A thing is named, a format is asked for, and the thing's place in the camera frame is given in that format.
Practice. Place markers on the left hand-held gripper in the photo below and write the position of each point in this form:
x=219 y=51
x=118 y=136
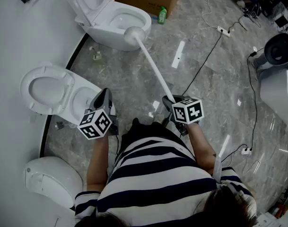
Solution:
x=96 y=124

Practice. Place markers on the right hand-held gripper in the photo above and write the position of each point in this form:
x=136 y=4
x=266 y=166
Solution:
x=188 y=111

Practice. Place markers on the white toilet brush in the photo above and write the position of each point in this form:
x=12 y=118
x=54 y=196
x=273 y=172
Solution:
x=148 y=55

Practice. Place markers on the white ceramic toilet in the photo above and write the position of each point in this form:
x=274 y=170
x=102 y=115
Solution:
x=106 y=20
x=54 y=181
x=51 y=91

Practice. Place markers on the person's right forearm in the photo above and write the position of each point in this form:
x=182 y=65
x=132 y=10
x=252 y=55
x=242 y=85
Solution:
x=200 y=145

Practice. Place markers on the person's left forearm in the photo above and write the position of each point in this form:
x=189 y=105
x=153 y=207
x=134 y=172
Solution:
x=96 y=164

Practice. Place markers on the green toilet brush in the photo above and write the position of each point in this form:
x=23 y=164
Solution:
x=96 y=55

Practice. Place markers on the black skirt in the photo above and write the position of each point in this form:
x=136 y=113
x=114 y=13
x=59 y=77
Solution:
x=143 y=131

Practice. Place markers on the small black floor fitting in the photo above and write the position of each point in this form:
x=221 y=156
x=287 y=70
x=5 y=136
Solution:
x=60 y=125

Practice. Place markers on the striped shirt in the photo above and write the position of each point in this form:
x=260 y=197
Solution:
x=158 y=174

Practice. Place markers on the white power strip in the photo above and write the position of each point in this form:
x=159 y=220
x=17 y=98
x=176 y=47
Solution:
x=246 y=151
x=223 y=31

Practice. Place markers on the green cleaner bottle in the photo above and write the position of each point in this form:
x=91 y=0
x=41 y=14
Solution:
x=162 y=16

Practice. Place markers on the black round appliance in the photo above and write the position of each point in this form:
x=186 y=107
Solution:
x=278 y=51

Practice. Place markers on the pile of electronic equipment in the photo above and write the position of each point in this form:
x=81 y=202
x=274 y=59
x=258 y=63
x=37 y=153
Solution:
x=264 y=1

